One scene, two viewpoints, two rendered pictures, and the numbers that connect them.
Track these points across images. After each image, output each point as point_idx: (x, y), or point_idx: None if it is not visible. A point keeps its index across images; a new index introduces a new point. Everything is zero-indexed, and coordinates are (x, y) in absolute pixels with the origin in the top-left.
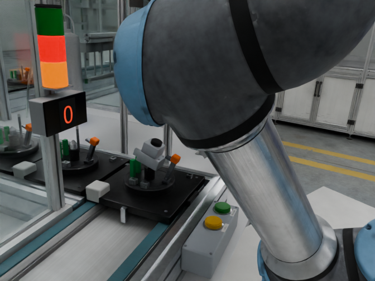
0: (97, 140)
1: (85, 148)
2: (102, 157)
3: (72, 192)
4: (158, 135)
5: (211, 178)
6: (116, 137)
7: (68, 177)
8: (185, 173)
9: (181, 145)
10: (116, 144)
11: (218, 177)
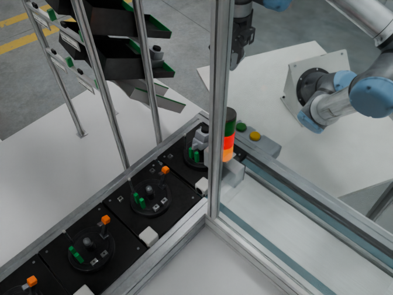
0: (167, 167)
1: (109, 190)
2: (142, 178)
3: (196, 203)
4: (50, 133)
5: (200, 119)
6: (35, 170)
7: (173, 203)
8: (192, 131)
9: (88, 122)
10: (55, 172)
11: (199, 115)
